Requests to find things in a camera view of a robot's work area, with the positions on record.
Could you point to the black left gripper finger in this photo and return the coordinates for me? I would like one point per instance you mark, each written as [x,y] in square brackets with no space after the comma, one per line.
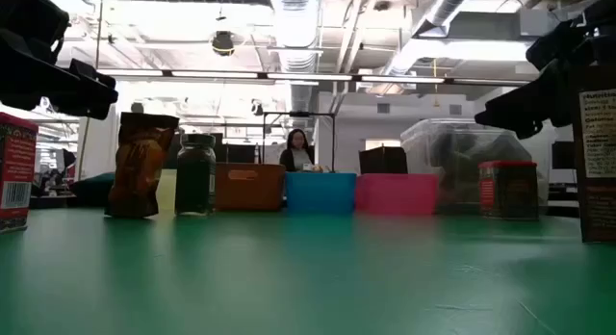
[94,80]
[91,103]

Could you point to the long ceiling light bar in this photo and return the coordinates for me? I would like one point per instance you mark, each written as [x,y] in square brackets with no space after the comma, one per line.
[308,76]

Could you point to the red spice tin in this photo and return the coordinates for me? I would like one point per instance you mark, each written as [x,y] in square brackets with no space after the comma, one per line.
[17,157]
[507,190]

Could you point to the dark green cloth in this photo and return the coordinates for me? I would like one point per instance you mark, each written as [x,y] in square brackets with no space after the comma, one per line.
[94,188]

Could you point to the clear plastic tub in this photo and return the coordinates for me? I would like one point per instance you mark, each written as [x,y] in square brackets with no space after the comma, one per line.
[433,147]

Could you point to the black box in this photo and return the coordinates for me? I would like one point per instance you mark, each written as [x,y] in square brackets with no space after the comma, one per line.
[382,159]

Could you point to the yellow plastic bin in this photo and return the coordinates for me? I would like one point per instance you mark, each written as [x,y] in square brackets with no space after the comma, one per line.
[166,190]

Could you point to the pink plastic bin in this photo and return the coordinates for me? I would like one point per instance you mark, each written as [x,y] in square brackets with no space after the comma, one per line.
[397,195]

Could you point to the brown box with nutrition label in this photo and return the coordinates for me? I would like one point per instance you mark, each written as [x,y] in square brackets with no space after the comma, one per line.
[597,181]

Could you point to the dark glass spice jar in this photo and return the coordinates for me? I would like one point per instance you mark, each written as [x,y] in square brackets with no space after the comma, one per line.
[195,181]

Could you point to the ceiling dome camera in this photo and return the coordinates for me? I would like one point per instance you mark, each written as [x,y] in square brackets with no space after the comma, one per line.
[223,43]

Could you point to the blue plastic bin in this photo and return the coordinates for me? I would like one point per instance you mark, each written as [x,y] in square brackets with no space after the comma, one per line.
[320,193]

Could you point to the silver ceiling duct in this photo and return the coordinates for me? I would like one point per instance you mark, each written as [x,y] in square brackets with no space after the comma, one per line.
[296,17]

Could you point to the orange spice pouch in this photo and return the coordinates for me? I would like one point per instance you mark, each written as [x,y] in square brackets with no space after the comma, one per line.
[139,171]

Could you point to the person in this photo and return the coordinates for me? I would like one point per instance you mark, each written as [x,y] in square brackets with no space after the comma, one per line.
[297,157]

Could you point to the white column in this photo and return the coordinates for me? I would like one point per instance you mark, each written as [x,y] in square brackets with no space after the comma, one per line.
[98,142]

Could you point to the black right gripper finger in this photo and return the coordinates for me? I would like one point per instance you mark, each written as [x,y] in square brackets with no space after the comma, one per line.
[556,43]
[529,109]

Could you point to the orange plastic bin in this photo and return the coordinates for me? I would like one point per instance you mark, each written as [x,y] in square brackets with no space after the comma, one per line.
[250,190]

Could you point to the small black monitor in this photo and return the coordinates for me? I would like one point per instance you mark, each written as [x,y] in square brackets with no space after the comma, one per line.
[563,154]

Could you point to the green table mat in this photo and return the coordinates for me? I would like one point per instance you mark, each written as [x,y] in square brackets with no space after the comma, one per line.
[308,277]

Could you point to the grey rag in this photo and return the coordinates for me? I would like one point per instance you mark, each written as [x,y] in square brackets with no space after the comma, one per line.
[481,149]

